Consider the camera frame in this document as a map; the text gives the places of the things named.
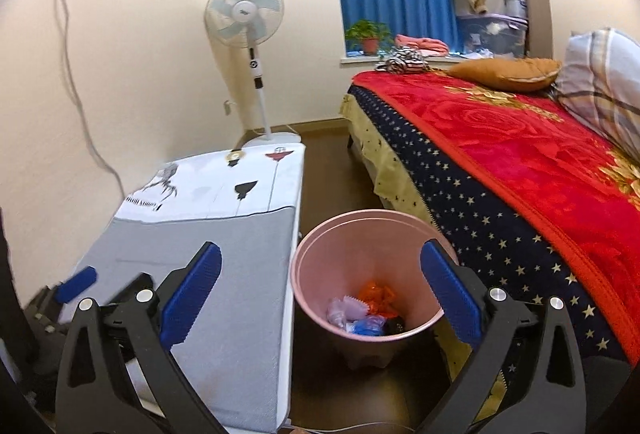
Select blue plastic bag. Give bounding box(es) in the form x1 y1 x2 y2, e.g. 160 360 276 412
346 315 386 336

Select pink folded clothes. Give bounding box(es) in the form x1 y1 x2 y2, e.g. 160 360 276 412
395 34 449 57

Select orange plastic bag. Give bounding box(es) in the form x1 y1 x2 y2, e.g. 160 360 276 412
357 281 400 319

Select potted green plant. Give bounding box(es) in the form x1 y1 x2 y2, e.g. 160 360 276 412
345 18 394 55

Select orange brown cushion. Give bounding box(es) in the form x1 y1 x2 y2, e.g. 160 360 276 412
448 58 562 93

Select red floral blanket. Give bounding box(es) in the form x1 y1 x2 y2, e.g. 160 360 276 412
352 68 640 365

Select white standing fan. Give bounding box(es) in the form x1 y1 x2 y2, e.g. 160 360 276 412
204 0 302 148

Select clear plastic storage box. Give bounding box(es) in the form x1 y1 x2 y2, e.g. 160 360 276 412
457 14 528 58

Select pink plastic trash bin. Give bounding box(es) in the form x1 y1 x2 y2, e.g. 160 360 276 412
290 209 457 369

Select purple foam net sleeve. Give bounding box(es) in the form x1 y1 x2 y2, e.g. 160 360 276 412
326 295 369 330

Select plaid pillow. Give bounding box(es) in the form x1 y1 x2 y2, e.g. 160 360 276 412
554 27 639 161

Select black snack wrapper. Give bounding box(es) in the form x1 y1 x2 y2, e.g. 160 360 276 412
383 316 406 336

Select black white striped cloth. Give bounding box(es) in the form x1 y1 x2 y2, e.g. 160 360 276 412
374 46 432 75

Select grey wall cable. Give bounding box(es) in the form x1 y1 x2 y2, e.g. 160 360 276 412
55 0 127 201

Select yellow star bed skirt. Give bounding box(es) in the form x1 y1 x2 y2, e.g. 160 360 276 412
339 93 507 410

